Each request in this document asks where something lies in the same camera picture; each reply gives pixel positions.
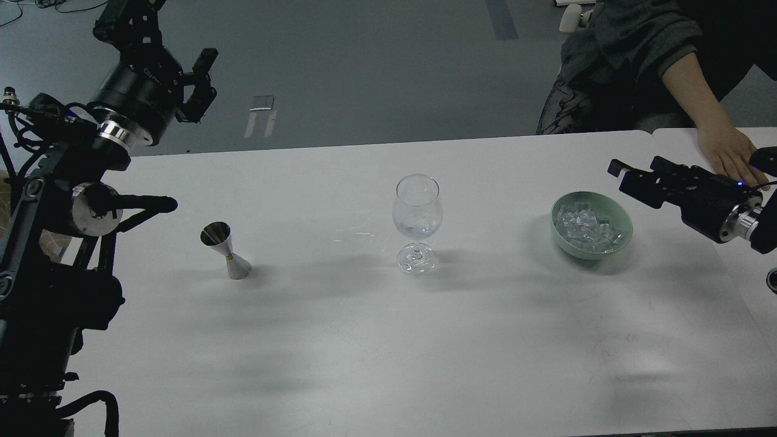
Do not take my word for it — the person in grey sweater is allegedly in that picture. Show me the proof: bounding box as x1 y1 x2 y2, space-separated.
536 1 775 135

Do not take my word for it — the black floor cable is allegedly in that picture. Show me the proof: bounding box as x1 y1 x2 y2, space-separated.
0 0 111 27

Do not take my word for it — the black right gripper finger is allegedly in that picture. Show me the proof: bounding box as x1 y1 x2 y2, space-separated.
650 157 705 180
608 160 687 209

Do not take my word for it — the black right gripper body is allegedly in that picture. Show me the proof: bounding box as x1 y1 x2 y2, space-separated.
668 171 764 243

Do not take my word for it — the steel cocktail jigger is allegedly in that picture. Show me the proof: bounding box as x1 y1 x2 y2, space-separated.
200 222 252 280

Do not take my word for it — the green bowl of ice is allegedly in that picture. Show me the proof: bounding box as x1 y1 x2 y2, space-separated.
549 191 634 261

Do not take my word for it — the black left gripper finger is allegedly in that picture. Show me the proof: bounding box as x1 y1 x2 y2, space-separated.
93 1 168 61
177 48 219 123

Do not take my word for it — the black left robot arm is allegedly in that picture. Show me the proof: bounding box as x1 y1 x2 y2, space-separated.
1 1 217 436

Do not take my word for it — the white chair part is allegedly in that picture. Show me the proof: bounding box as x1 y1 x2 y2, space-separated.
558 2 595 34

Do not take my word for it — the beige checked cloth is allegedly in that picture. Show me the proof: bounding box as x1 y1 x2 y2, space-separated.
1 171 72 263

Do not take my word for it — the clear wine glass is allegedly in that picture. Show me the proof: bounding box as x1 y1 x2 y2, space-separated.
392 174 443 277

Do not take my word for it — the person's bare hand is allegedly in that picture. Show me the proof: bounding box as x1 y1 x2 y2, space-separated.
697 123 769 188

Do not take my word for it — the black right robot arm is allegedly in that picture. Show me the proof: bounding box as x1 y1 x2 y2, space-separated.
607 155 776 254

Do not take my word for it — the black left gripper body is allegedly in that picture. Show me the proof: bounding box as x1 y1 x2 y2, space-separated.
89 48 183 146

